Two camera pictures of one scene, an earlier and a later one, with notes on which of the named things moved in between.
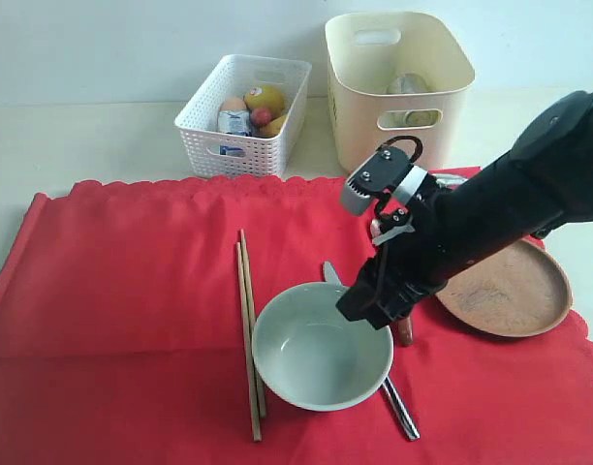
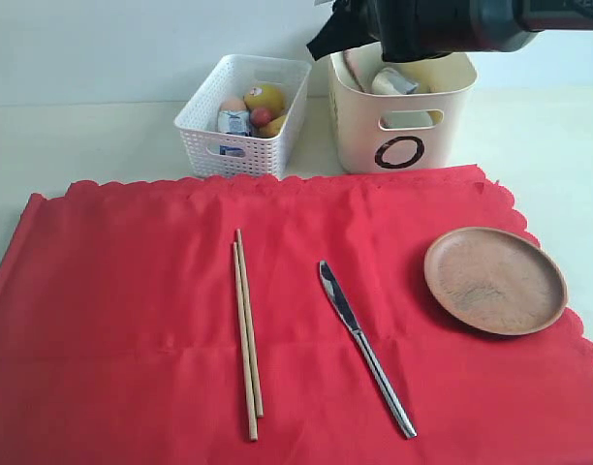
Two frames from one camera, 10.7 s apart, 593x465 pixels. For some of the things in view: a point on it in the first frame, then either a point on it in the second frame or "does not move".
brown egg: [233, 104] does not move
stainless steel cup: [411, 83] -> [389, 81]
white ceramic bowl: [315, 357] -> [363, 62]
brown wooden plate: [525, 291] does not move
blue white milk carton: [234, 122] does not move
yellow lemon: [269, 97] does not move
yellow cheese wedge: [274, 126] does not move
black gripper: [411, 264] -> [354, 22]
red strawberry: [261, 116] does not move
